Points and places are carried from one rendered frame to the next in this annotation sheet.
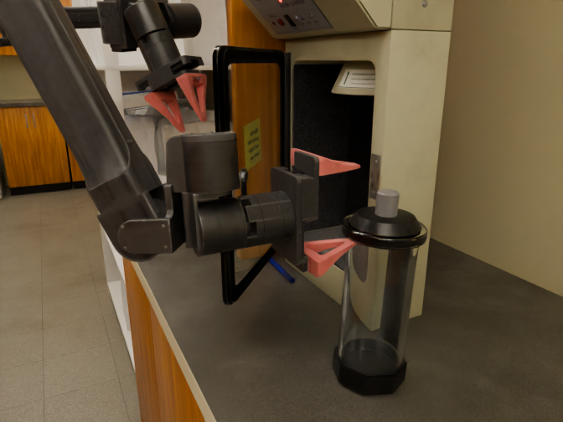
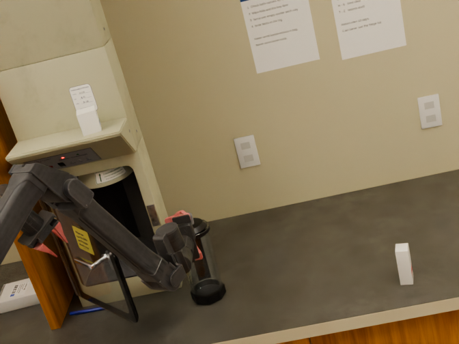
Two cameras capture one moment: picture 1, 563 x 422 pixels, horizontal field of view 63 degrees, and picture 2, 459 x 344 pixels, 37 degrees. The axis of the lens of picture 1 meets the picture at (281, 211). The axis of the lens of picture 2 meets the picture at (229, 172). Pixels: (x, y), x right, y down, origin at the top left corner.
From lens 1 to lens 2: 1.51 m
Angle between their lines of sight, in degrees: 53
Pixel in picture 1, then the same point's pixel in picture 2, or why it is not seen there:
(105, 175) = (156, 265)
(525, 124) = not seen: hidden behind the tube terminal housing
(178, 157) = (168, 242)
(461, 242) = not seen: hidden behind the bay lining
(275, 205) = (188, 239)
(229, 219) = (188, 252)
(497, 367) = (234, 259)
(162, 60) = (40, 222)
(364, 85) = (115, 177)
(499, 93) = not seen: hidden behind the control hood
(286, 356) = (177, 319)
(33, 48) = (117, 235)
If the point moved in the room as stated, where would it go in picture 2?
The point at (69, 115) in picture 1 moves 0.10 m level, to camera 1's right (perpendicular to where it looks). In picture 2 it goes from (136, 252) to (159, 229)
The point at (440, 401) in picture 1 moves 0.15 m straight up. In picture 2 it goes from (238, 280) to (227, 237)
